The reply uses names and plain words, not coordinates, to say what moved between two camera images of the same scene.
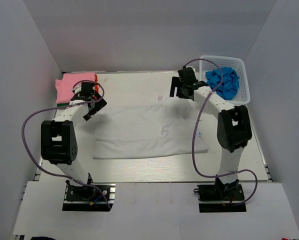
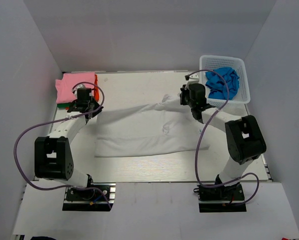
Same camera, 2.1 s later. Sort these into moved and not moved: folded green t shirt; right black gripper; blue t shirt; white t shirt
Moved: right black gripper
Not moved: white t shirt; folded green t shirt; blue t shirt
